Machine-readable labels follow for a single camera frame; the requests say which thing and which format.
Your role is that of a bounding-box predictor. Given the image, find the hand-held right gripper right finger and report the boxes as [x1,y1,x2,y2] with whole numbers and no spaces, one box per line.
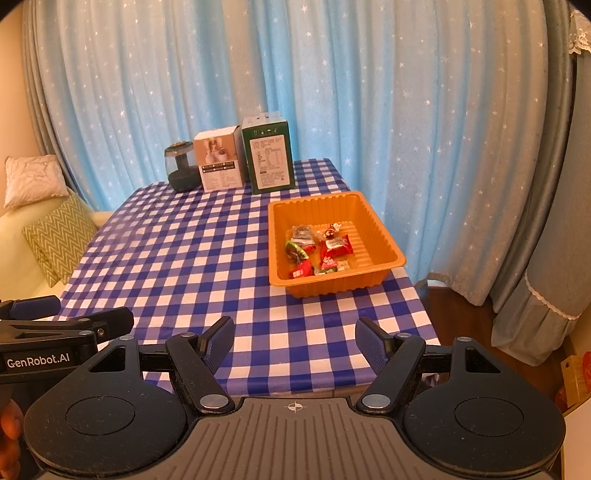
[355,318,522,415]

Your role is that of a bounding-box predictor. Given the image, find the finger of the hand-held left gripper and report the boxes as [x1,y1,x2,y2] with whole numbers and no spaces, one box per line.
[0,296,62,320]
[0,307,134,344]

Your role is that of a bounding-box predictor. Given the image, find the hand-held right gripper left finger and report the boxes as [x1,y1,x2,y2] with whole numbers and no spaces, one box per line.
[65,316,235,415]

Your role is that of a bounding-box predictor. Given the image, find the orange plastic tray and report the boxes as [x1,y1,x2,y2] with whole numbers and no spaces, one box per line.
[268,192,407,298]

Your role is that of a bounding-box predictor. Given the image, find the person's left hand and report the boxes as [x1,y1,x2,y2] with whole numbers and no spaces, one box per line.
[0,399,24,478]

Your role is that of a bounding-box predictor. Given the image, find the light green sofa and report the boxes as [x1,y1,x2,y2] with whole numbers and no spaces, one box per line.
[0,187,114,305]

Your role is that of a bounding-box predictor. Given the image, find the green zigzag cushion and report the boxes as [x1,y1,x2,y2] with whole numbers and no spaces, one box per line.
[21,191,100,287]

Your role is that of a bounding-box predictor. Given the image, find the blue white checkered tablecloth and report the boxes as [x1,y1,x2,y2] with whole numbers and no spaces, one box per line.
[48,158,437,398]

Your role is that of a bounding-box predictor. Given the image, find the white cushion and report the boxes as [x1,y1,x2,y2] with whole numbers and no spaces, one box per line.
[4,154,70,209]

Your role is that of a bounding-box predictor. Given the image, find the dark glass humidifier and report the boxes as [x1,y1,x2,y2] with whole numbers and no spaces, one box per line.
[165,141,204,192]

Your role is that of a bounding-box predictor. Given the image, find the white product box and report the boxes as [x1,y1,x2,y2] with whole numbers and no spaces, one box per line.
[192,124,245,192]

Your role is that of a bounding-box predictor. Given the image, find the green carton box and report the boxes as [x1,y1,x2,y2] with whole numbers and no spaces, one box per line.
[241,112,297,195]

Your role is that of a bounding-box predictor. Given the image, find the grey curtain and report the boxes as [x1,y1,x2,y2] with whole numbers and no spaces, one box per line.
[21,0,107,213]
[416,0,591,365]

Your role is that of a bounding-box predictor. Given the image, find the yellow box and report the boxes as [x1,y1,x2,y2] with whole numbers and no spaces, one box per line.
[560,353,591,409]

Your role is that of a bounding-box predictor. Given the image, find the blue star curtain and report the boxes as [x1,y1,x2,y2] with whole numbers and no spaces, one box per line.
[37,0,555,287]

